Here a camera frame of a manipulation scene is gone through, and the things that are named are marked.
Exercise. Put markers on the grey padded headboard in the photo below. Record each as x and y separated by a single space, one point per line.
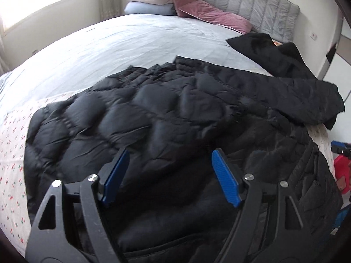
274 17

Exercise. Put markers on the white cherry print bedsheet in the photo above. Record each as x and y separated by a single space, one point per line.
77 62

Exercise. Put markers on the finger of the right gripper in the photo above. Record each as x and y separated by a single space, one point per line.
340 147

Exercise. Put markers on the white wall socket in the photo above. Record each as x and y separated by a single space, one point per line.
313 36

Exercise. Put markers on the black fleece garment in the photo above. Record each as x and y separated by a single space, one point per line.
280 61

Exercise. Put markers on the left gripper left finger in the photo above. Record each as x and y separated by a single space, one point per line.
54 235

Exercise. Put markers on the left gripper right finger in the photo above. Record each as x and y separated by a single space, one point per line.
286 236

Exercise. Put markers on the black quilted puffer jacket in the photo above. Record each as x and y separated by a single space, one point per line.
171 117

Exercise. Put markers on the pink velvet pillow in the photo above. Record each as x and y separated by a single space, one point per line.
208 13

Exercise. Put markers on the red box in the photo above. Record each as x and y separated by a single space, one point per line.
342 173

